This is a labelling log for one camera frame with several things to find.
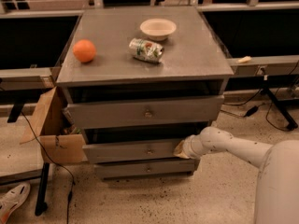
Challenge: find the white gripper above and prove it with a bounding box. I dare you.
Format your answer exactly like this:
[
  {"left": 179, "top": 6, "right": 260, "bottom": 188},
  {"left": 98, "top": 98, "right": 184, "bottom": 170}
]
[{"left": 173, "top": 135, "right": 207, "bottom": 160}]

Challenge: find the grey drawer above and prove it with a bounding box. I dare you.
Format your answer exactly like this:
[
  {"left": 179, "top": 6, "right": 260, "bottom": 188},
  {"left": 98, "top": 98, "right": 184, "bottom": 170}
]
[
  {"left": 67, "top": 95, "right": 224, "bottom": 129},
  {"left": 94, "top": 158, "right": 199, "bottom": 179},
  {"left": 82, "top": 123, "right": 208, "bottom": 165}
]

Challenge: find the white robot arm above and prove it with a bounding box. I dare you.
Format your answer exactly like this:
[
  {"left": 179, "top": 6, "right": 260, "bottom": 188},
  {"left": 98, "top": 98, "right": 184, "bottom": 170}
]
[{"left": 174, "top": 127, "right": 299, "bottom": 224}]

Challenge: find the grey bottom drawer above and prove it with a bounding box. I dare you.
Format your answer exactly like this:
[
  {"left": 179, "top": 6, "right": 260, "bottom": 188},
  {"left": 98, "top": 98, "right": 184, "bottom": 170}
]
[{"left": 94, "top": 158, "right": 199, "bottom": 179}]

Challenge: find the grey top drawer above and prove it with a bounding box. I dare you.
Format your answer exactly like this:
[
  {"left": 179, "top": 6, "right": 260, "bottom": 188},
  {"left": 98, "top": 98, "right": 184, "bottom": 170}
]
[{"left": 67, "top": 95, "right": 224, "bottom": 129}]

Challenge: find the grey drawer cabinet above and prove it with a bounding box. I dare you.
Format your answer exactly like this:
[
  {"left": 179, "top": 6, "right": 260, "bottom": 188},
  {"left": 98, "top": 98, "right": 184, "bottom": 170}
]
[{"left": 56, "top": 6, "right": 235, "bottom": 180}]

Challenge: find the crushed green soda can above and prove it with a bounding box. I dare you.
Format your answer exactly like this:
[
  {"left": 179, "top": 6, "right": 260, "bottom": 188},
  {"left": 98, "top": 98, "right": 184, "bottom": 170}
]
[{"left": 129, "top": 38, "right": 164, "bottom": 63}]

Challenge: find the black table leg right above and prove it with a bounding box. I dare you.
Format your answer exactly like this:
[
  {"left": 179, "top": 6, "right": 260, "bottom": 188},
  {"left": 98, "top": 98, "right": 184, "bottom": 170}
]
[{"left": 261, "top": 81, "right": 298, "bottom": 131}]

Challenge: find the black table leg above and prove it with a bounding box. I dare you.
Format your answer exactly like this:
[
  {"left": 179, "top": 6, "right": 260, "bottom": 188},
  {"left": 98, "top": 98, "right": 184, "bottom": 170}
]
[
  {"left": 35, "top": 162, "right": 50, "bottom": 217},
  {"left": 261, "top": 81, "right": 298, "bottom": 131}
]

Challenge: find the small yellow foam piece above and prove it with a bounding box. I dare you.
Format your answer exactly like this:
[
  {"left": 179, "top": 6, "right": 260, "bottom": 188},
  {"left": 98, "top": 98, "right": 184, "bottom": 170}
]
[{"left": 237, "top": 56, "right": 251, "bottom": 63}]

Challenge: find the brown cardboard box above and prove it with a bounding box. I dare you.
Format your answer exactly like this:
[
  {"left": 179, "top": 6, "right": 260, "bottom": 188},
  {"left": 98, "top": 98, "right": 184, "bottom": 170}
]
[{"left": 21, "top": 87, "right": 87, "bottom": 164}]

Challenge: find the orange fruit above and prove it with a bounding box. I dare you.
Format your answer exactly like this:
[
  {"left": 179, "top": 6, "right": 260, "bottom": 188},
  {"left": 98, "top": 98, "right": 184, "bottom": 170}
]
[{"left": 73, "top": 39, "right": 96, "bottom": 63}]

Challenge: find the black table leg left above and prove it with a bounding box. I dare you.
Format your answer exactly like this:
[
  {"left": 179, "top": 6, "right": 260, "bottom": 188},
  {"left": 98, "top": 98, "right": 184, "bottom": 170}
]
[{"left": 35, "top": 162, "right": 50, "bottom": 217}]

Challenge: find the white sneaker shoe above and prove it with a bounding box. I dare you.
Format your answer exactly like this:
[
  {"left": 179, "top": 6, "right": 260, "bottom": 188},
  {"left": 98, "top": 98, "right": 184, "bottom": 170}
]
[{"left": 0, "top": 182, "right": 31, "bottom": 224}]

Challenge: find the black power adapter cable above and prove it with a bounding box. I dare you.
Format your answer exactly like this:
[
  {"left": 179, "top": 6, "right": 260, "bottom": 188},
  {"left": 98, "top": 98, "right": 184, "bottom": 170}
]
[{"left": 220, "top": 89, "right": 265, "bottom": 119}]

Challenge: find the black floor cable left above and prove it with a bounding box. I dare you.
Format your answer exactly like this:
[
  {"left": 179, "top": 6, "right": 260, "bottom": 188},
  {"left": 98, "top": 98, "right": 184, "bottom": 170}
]
[{"left": 20, "top": 109, "right": 77, "bottom": 224}]

